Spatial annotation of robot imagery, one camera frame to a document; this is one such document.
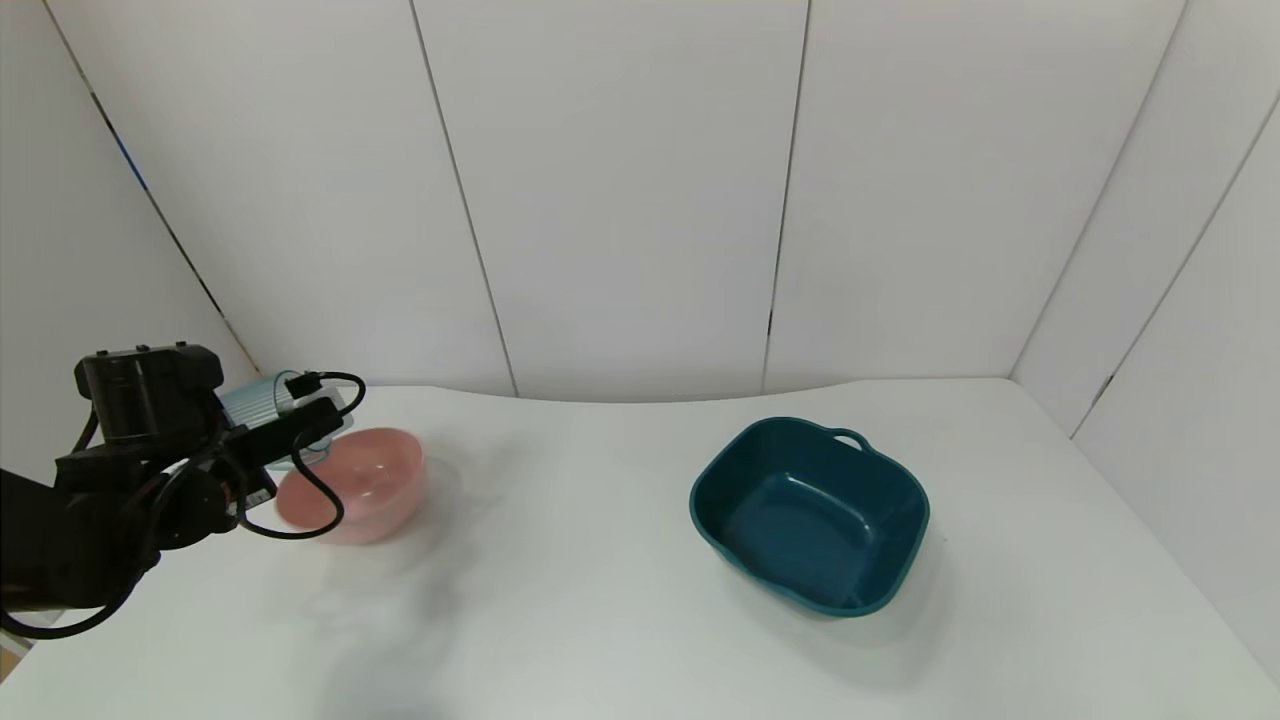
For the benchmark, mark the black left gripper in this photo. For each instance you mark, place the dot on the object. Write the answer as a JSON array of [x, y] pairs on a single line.
[[263, 489]]

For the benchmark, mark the translucent blue ribbed cup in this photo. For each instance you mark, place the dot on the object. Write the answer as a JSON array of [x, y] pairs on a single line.
[[250, 400]]

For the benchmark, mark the dark teal plastic basin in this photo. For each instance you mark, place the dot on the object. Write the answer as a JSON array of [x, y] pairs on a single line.
[[810, 515]]

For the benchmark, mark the pink plastic bowl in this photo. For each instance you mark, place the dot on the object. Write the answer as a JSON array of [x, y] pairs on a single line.
[[370, 490]]

